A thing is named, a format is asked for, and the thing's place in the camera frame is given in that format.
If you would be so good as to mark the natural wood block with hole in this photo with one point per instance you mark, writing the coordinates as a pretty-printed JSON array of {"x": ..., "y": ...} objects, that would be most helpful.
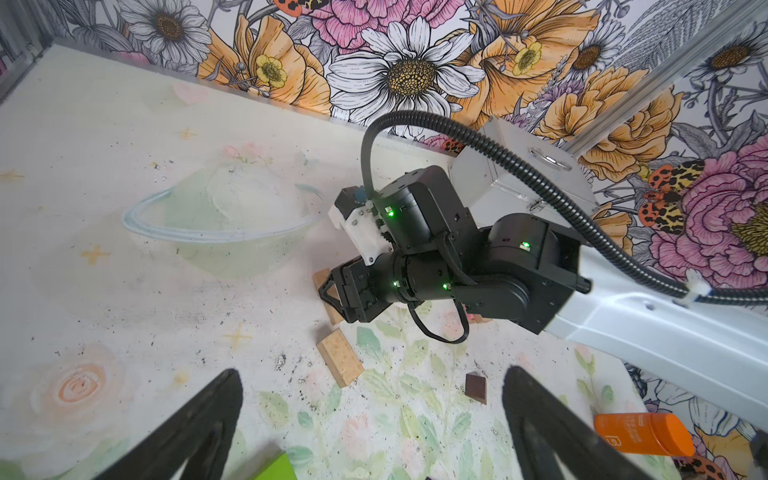
[{"x": 328, "y": 293}]

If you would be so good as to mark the silver metal first-aid case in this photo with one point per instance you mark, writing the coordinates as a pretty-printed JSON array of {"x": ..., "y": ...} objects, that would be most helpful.
[{"x": 490, "y": 192}]

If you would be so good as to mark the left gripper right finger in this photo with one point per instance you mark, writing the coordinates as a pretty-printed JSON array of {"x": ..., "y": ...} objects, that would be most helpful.
[{"x": 547, "y": 436}]

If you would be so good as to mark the natural wood block lower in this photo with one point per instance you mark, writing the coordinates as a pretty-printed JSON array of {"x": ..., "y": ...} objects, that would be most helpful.
[{"x": 342, "y": 362}]

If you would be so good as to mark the orange plastic bottle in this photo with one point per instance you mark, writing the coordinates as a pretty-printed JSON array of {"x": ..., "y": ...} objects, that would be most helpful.
[{"x": 661, "y": 434}]

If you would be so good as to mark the dark brown wood block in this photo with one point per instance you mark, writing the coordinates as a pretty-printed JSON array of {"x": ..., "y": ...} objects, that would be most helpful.
[{"x": 476, "y": 387}]

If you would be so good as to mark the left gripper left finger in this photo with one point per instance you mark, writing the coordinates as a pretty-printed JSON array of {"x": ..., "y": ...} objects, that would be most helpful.
[{"x": 195, "y": 441}]

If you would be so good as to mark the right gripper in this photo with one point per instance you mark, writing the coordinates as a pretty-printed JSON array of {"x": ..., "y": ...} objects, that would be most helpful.
[{"x": 364, "y": 291}]

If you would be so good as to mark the green wood block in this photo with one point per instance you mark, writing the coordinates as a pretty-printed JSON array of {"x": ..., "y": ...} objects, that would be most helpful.
[{"x": 279, "y": 469}]

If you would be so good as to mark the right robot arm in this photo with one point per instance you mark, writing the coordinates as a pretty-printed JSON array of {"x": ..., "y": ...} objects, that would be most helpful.
[{"x": 417, "y": 242}]

